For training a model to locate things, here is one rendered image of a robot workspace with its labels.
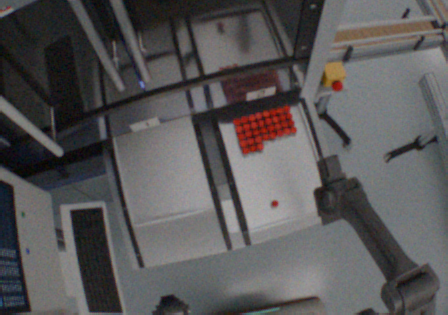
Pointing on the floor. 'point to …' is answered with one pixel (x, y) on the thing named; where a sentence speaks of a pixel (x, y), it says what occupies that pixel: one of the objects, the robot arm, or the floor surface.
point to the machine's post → (325, 33)
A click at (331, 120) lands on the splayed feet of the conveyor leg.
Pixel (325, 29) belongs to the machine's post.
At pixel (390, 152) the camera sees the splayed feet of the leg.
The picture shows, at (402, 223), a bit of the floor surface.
